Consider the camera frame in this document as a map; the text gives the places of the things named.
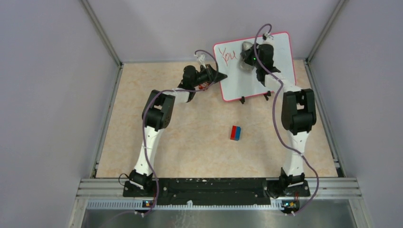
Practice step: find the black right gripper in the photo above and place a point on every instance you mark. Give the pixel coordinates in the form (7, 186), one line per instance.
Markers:
(246, 55)

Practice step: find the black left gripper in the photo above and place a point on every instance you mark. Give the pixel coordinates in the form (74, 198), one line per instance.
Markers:
(212, 76)

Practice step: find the pink framed whiteboard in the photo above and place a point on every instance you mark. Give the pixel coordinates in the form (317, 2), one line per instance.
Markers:
(240, 83)

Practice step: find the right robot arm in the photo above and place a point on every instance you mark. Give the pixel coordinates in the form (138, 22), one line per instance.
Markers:
(298, 114)

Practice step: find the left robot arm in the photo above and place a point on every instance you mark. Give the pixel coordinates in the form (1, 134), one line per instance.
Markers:
(157, 115)

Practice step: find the red and blue block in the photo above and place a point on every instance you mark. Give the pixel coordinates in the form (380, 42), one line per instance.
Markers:
(235, 133)

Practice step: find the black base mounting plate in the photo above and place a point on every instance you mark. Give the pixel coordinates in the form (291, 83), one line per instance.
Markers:
(216, 191)

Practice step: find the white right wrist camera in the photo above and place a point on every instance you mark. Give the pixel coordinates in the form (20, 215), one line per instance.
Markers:
(267, 38)

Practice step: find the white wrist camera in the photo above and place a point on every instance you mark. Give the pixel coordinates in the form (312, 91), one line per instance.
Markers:
(267, 38)
(200, 58)

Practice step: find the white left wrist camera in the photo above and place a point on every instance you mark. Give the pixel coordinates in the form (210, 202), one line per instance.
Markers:
(200, 58)

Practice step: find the white toothed cable rail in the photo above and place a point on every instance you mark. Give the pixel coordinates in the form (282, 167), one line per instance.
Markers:
(135, 204)

